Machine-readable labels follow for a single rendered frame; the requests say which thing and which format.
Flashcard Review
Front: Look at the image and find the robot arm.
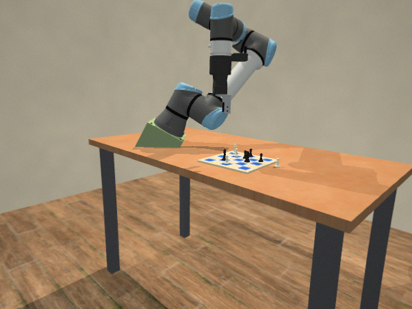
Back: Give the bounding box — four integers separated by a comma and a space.
154, 0, 276, 137

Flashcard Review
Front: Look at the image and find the blue and cream chessboard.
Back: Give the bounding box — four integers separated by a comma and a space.
198, 151, 276, 174

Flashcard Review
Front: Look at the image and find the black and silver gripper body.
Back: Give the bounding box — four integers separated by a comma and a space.
208, 40, 248, 94

